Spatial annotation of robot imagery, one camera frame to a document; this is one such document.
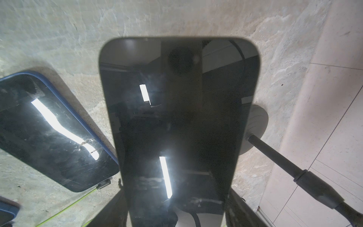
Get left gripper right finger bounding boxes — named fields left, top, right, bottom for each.
left=225, top=188, right=267, bottom=227

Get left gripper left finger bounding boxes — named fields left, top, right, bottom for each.
left=87, top=189, right=128, bottom=227

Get green wired earphones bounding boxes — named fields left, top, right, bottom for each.
left=36, top=179, right=111, bottom=227

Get black smartphone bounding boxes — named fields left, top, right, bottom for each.
left=99, top=37, right=261, bottom=227
left=1, top=196, right=20, bottom=227
left=1, top=72, right=119, bottom=193

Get black round microphone stand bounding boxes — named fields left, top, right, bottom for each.
left=240, top=105, right=363, bottom=227

